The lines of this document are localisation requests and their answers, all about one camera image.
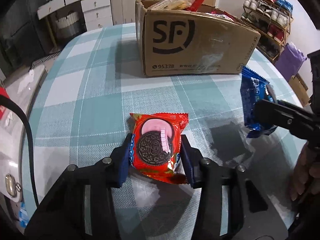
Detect flat printed cardboard box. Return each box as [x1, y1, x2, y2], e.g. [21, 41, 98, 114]
[288, 73, 312, 107]

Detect rows of assorted sneakers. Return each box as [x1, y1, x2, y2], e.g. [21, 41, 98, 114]
[242, 0, 292, 55]

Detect gold shoe rack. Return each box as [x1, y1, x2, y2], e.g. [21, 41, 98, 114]
[240, 0, 294, 63]

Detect white drawer desk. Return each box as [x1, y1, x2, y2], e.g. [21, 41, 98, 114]
[37, 0, 113, 32]

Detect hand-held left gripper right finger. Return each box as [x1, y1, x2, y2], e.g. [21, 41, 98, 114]
[180, 135, 278, 240]

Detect brown cardboard box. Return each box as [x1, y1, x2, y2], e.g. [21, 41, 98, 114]
[135, 0, 261, 77]

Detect red cream cookie packet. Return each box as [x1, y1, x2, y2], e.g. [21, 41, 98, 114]
[127, 112, 189, 185]

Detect marble coffee table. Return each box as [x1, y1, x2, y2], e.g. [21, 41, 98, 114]
[0, 62, 48, 206]

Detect silver keyring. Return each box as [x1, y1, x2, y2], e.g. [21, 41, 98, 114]
[5, 173, 22, 197]

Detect cream suitcase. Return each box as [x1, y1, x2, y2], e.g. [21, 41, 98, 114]
[109, 0, 137, 26]

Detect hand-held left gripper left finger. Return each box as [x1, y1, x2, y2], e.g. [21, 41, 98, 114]
[25, 133, 133, 240]

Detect person's right hand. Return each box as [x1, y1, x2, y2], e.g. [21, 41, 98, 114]
[287, 146, 320, 201]

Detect clear cracker packet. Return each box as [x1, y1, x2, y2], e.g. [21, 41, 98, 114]
[152, 0, 194, 11]

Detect black cable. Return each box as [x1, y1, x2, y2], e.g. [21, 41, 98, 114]
[0, 94, 40, 206]

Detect woven laundry basket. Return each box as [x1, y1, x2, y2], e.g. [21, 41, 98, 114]
[54, 11, 82, 38]

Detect small blue packet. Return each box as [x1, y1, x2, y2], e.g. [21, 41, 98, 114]
[18, 202, 28, 228]

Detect patterned rug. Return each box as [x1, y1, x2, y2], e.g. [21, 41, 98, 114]
[31, 51, 62, 68]

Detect red small bag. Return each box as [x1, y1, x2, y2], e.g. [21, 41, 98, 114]
[0, 87, 13, 121]

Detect red puffed chips bag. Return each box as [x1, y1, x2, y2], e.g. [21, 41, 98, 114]
[188, 0, 206, 12]

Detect red white noodle snack packet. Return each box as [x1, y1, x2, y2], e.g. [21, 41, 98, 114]
[210, 8, 241, 23]

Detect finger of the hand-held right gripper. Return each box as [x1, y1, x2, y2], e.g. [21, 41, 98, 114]
[254, 99, 320, 141]

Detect purple bag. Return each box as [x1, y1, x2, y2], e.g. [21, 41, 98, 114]
[275, 43, 308, 80]

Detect blue cookie packet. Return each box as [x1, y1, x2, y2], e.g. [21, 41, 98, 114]
[240, 66, 278, 138]

